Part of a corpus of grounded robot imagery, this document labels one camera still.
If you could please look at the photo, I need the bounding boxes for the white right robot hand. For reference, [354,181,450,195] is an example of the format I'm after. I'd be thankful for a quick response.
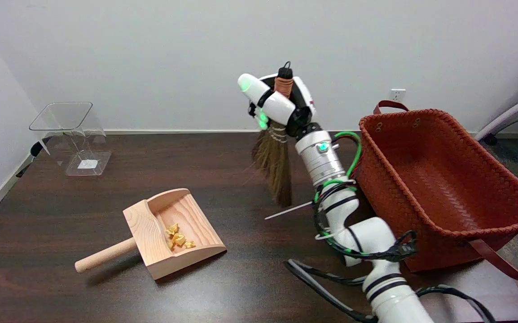
[237,73,317,137]

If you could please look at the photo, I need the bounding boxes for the brown woven storage basket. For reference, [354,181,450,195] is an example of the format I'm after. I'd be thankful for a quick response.
[356,100,518,282]

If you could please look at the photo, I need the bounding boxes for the grey office chair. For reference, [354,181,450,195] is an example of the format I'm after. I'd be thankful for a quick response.
[474,88,518,145]

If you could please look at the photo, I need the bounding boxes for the small straw hand broom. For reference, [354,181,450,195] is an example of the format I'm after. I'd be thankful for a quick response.
[252,61,294,207]

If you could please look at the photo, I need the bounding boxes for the wooden dustpan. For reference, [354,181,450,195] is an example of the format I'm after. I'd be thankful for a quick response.
[75,188,227,281]

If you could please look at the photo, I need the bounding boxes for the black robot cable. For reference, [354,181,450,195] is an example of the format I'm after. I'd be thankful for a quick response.
[285,179,497,323]

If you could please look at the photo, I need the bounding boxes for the green robot cable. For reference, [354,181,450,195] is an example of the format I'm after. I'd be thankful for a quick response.
[314,131,362,256]

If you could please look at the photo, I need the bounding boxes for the clear plastic container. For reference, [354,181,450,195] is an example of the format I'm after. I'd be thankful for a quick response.
[29,102,112,177]

